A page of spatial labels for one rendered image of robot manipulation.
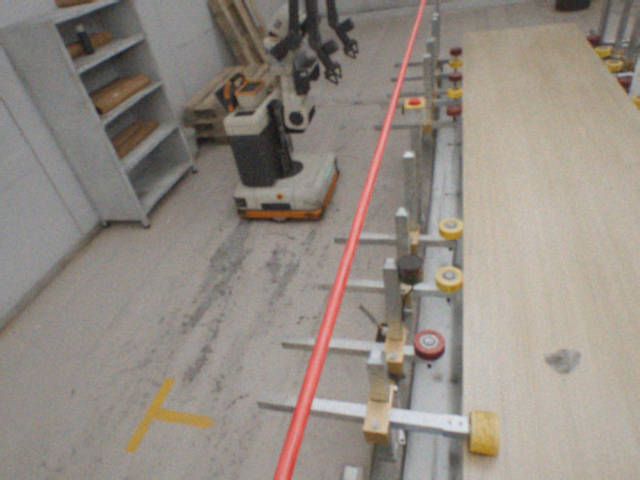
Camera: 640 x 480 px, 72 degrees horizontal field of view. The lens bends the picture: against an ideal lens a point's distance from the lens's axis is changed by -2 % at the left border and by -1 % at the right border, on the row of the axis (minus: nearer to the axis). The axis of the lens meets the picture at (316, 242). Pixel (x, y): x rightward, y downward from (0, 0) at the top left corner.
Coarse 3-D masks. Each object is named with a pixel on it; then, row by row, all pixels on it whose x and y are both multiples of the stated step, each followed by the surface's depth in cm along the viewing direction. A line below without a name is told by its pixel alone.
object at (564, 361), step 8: (560, 352) 104; (568, 352) 104; (576, 352) 103; (544, 360) 104; (552, 360) 103; (560, 360) 103; (568, 360) 102; (576, 360) 102; (560, 368) 101; (568, 368) 101
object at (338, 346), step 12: (288, 336) 129; (300, 336) 128; (288, 348) 129; (300, 348) 127; (312, 348) 126; (336, 348) 123; (348, 348) 122; (360, 348) 121; (372, 348) 120; (384, 348) 120; (408, 348) 118; (408, 360) 119; (420, 360) 117
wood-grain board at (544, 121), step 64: (512, 64) 260; (576, 64) 244; (512, 128) 197; (576, 128) 188; (512, 192) 159; (576, 192) 153; (512, 256) 134; (576, 256) 129; (512, 320) 115; (576, 320) 112; (512, 384) 101; (576, 384) 98; (512, 448) 90; (576, 448) 88
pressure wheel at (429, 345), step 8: (416, 336) 115; (424, 336) 115; (432, 336) 115; (440, 336) 114; (416, 344) 113; (424, 344) 113; (432, 344) 113; (440, 344) 112; (416, 352) 114; (424, 352) 111; (432, 352) 111; (440, 352) 111; (432, 360) 112
